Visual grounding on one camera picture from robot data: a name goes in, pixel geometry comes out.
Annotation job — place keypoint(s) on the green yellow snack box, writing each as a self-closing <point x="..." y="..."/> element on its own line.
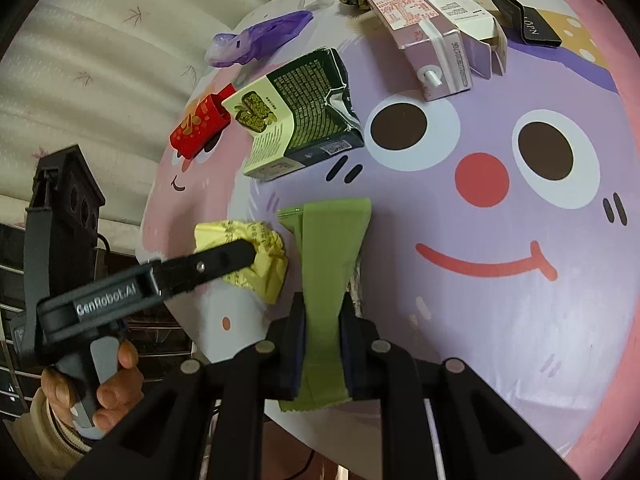
<point x="300" y="105"/>

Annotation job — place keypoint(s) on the purple plastic tissue bag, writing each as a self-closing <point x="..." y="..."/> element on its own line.
<point x="250" y="40"/>

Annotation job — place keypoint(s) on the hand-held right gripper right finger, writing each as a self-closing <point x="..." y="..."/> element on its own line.
<point x="350" y="352"/>

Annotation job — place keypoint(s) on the metal bar rack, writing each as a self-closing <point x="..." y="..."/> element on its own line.
<point x="160" y="340"/>

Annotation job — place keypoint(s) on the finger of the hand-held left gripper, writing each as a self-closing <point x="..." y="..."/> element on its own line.
<point x="210" y="265"/>

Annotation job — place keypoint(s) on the black flat packet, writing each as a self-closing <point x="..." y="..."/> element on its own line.
<point x="525" y="20"/>

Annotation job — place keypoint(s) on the yellow wrapper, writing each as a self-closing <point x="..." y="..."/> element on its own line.
<point x="265" y="270"/>

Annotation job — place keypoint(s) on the red snack packet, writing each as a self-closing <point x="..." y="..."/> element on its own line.
<point x="195" y="130"/>

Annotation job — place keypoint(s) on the person's left hand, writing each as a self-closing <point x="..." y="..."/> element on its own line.
<point x="122" y="385"/>

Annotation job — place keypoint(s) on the pink milk carton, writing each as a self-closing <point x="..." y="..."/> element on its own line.
<point x="415" y="30"/>

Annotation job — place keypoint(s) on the person's left forearm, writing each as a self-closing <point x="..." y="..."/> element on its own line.
<point x="40" y="442"/>

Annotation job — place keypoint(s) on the green wrapper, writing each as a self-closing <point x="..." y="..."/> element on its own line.
<point x="325" y="260"/>

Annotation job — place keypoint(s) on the white leaf print bedding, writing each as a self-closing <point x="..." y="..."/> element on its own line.
<point x="100" y="60"/>

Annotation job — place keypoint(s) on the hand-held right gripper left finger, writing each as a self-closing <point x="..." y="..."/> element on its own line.
<point x="295" y="342"/>

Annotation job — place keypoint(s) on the white pink open box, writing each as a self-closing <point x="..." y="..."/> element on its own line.
<point x="465" y="15"/>

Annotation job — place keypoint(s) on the cartoon face table cover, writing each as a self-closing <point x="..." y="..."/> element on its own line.
<point x="500" y="310"/>

